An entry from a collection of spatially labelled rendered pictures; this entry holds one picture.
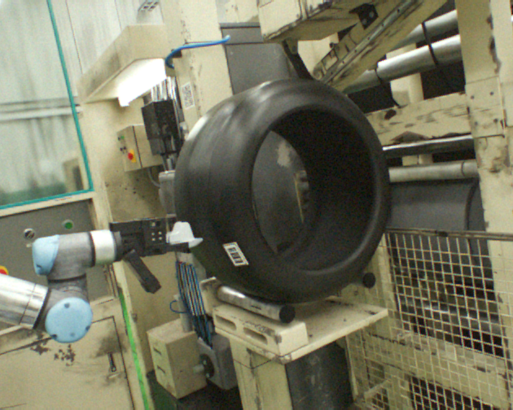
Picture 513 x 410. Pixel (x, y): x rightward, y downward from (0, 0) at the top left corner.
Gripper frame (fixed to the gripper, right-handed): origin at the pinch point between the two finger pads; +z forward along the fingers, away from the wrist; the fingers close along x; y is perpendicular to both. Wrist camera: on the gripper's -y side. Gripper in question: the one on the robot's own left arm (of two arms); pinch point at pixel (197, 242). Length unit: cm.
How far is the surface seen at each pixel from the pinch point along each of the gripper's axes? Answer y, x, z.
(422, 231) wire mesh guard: -5, -14, 63
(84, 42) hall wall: 328, 918, 197
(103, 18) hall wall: 382, 918, 241
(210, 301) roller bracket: -21.2, 25.3, 13.6
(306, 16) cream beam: 58, 3, 41
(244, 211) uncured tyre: 6.8, -12.1, 6.6
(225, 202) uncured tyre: 9.4, -10.6, 2.8
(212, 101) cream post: 39, 28, 21
